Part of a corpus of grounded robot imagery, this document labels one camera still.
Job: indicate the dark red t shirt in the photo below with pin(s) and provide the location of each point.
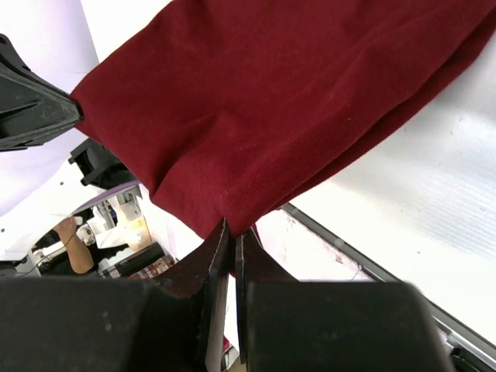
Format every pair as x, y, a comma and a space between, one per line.
226, 110

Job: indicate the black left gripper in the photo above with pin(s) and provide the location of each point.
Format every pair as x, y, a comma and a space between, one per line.
34, 112

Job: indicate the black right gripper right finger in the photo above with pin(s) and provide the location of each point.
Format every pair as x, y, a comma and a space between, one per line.
252, 263

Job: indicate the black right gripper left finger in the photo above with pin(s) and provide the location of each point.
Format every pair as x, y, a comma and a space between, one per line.
195, 292

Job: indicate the person in background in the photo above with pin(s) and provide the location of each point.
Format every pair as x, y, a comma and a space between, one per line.
78, 258

